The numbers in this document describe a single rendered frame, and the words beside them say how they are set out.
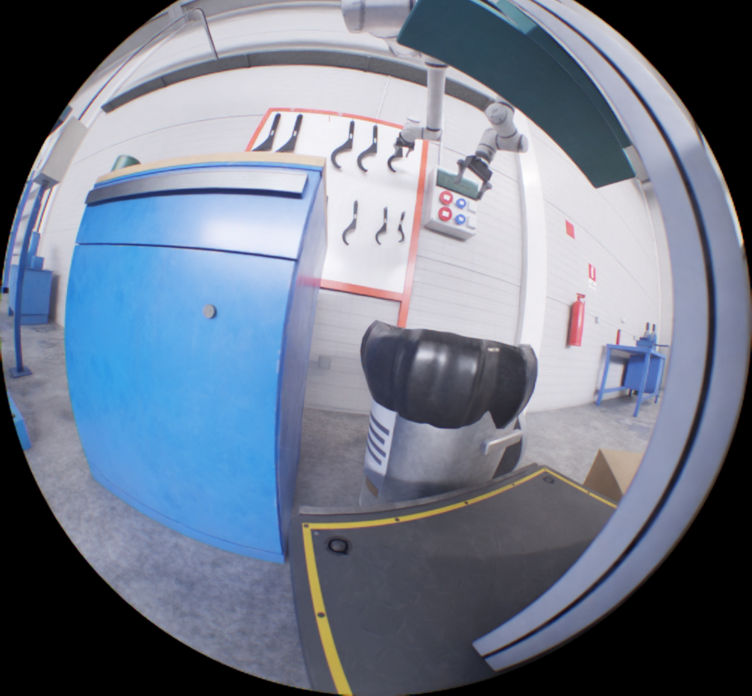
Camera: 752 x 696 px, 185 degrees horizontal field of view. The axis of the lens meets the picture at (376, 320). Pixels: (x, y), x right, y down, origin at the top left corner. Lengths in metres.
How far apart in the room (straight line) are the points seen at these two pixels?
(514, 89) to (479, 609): 0.84
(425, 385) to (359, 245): 1.24
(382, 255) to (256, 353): 1.32
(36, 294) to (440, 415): 3.97
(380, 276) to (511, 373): 1.20
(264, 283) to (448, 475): 0.57
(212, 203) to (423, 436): 0.64
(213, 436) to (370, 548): 0.33
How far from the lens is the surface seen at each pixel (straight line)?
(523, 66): 0.55
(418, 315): 1.66
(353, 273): 1.54
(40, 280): 3.85
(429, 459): 0.59
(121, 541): 0.87
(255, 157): 0.48
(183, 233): 0.48
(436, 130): 1.50
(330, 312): 1.54
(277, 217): 0.40
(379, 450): 0.66
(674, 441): 0.18
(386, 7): 0.69
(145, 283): 0.52
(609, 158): 0.75
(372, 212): 1.69
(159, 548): 0.83
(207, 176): 0.48
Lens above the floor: 0.67
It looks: level
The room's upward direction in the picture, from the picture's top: 9 degrees clockwise
